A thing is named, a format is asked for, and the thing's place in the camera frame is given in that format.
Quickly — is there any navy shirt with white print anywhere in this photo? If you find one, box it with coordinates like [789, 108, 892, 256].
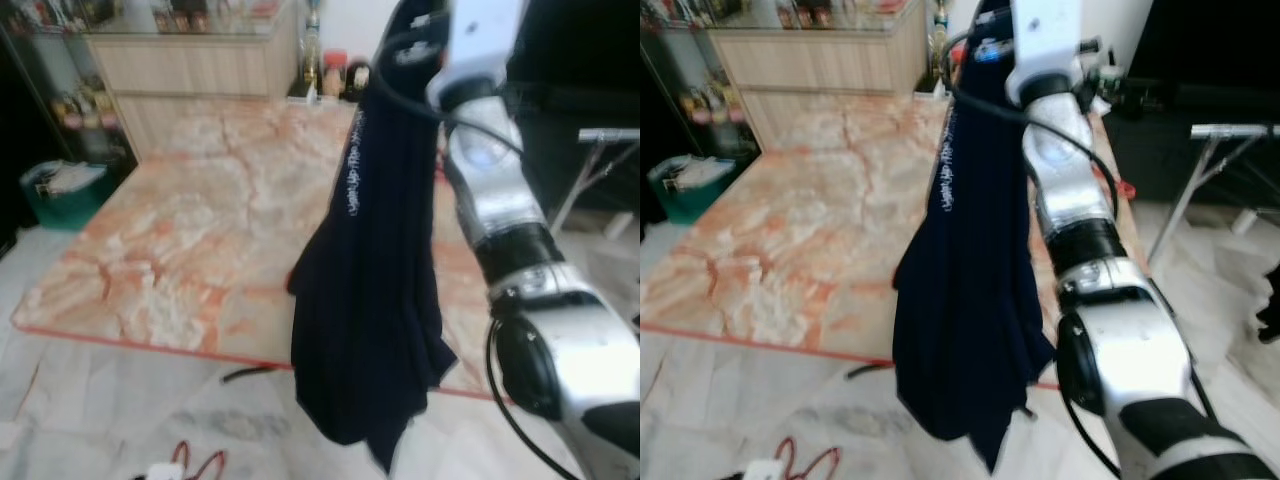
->
[288, 0, 459, 477]
[892, 0, 1057, 476]

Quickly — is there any black shirt with white print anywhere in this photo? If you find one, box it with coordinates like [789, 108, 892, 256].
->
[1256, 283, 1280, 346]

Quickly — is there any green bin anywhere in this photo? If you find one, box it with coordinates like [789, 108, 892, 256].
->
[648, 153, 736, 226]
[20, 160, 110, 233]

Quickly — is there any silver metal clothes rack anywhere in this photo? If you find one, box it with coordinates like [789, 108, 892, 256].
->
[548, 127, 641, 237]
[1148, 123, 1280, 266]

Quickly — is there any black TV console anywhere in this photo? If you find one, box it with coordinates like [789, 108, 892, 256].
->
[1100, 75, 1280, 206]
[505, 80, 641, 216]

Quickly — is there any glass display shelf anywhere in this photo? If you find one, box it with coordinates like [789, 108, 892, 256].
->
[640, 0, 761, 226]
[0, 0, 136, 236]

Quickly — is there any marble-top folding table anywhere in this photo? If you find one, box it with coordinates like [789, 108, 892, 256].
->
[10, 98, 521, 403]
[640, 95, 1151, 393]

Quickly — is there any light wooden cabinet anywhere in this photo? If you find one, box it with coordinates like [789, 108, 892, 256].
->
[715, 0, 936, 151]
[85, 0, 303, 161]

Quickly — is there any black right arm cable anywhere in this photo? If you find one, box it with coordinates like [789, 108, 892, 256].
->
[373, 28, 566, 480]
[943, 28, 1221, 480]

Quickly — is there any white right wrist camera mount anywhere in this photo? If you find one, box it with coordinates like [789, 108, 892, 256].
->
[1005, 0, 1084, 106]
[425, 0, 529, 113]

